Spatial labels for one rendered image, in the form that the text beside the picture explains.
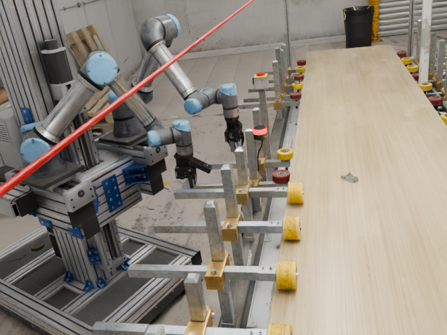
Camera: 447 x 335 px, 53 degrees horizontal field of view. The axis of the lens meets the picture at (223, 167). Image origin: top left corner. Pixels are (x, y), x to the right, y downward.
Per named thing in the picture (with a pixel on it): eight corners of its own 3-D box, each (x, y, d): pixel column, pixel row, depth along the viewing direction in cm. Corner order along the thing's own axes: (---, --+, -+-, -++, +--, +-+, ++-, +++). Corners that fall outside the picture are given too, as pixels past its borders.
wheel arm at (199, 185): (195, 193, 213) (193, 185, 211) (197, 189, 216) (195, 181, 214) (288, 191, 203) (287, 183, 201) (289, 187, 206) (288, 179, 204)
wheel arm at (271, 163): (205, 171, 235) (205, 163, 233) (207, 168, 238) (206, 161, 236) (290, 168, 225) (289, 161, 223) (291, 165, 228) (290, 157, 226)
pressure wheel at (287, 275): (275, 262, 129) (279, 260, 137) (276, 291, 128) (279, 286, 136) (296, 262, 128) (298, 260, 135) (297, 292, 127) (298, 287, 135)
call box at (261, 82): (254, 91, 241) (253, 77, 237) (256, 88, 247) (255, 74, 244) (267, 90, 239) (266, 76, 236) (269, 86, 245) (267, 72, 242)
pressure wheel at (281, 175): (273, 199, 203) (271, 176, 198) (275, 191, 210) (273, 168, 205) (291, 199, 201) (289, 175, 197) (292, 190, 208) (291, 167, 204)
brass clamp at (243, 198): (233, 205, 178) (232, 193, 176) (239, 188, 190) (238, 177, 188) (249, 204, 176) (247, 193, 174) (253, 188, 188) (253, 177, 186)
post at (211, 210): (223, 330, 149) (202, 205, 130) (225, 322, 153) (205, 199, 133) (234, 331, 149) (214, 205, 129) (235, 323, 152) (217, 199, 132)
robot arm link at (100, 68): (41, 160, 194) (120, 62, 190) (39, 173, 181) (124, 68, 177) (16, 145, 189) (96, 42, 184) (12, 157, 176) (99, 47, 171)
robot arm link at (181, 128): (168, 120, 202) (187, 117, 204) (172, 143, 207) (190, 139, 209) (172, 125, 195) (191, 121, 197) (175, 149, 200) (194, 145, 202)
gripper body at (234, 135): (225, 143, 217) (221, 119, 212) (228, 137, 225) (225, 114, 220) (240, 143, 215) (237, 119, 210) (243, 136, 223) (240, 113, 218)
